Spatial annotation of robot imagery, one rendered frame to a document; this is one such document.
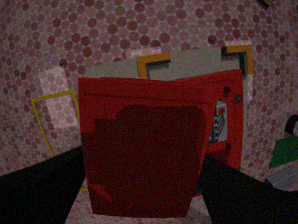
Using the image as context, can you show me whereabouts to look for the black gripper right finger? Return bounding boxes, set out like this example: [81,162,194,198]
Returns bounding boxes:
[198,155,298,224]

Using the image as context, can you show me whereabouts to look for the black toy tyre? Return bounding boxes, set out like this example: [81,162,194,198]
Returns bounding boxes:
[285,115,298,137]

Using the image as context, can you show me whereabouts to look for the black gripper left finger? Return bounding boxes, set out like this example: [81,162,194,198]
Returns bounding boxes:
[0,147,86,224]

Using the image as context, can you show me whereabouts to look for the grey flat base plate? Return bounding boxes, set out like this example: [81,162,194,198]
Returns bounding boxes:
[84,44,254,167]

